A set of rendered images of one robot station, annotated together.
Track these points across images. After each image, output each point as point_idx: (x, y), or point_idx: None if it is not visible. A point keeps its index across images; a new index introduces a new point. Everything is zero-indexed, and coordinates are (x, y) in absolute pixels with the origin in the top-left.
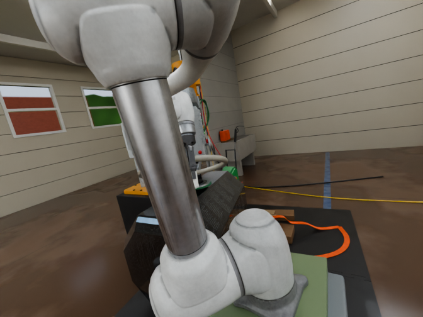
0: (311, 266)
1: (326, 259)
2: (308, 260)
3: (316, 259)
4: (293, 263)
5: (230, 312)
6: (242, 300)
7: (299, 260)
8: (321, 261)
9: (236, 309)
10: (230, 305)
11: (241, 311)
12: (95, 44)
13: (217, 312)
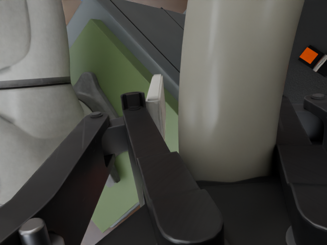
0: (98, 204)
1: (99, 229)
2: (108, 210)
3: (105, 220)
4: (112, 189)
5: (80, 62)
6: (77, 85)
7: (114, 202)
8: (99, 221)
9: (81, 72)
10: (90, 65)
11: (78, 78)
12: None
13: (86, 43)
